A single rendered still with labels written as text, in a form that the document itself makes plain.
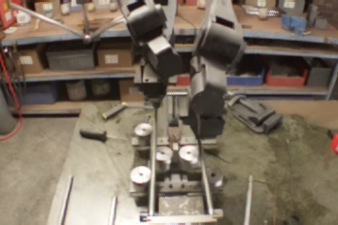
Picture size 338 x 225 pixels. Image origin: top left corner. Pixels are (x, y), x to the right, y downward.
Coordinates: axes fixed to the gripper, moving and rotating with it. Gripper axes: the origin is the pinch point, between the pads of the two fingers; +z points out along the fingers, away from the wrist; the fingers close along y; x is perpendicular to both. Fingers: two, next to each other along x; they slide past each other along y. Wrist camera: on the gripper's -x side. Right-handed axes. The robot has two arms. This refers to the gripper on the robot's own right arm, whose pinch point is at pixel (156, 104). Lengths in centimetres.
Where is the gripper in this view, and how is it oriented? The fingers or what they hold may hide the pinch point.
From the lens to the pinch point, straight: 71.2
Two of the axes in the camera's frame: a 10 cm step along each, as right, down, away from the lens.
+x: 0.0, -6.4, 7.6
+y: 10.0, 0.0, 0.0
